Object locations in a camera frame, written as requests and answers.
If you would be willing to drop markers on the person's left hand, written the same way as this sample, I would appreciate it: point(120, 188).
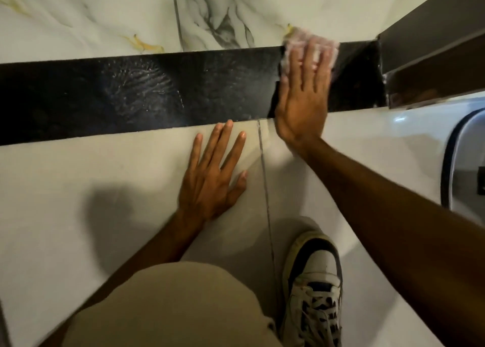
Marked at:
point(208, 191)

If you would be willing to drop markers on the person's right middle finger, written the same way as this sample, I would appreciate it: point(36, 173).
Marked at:
point(310, 64)

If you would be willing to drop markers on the white appliance with dark rim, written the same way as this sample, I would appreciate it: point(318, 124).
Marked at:
point(468, 157)

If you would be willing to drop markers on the white and navy sneaker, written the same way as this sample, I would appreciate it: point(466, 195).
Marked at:
point(314, 282)

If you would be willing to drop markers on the person's left little finger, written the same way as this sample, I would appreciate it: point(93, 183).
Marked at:
point(195, 151)

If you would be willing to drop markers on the beige trousers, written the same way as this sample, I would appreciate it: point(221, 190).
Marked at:
point(170, 309)

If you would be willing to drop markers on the person's right hand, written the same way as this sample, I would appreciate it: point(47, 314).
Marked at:
point(299, 112)

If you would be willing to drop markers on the dark brown cabinet panel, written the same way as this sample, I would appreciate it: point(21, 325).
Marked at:
point(435, 32)

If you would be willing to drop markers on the person's left middle finger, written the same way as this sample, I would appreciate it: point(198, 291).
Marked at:
point(222, 144)

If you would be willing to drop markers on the person's right forearm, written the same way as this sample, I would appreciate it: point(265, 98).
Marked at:
point(398, 233)

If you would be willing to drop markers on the black skirting strip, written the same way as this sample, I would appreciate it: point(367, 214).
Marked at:
point(132, 93)

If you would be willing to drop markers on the person's left thumb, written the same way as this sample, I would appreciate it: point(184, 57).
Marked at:
point(238, 187)

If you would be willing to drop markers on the person's right thumb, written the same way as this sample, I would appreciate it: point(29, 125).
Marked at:
point(282, 99)

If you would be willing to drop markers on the pink cleaning cloth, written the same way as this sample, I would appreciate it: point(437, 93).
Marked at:
point(331, 53)

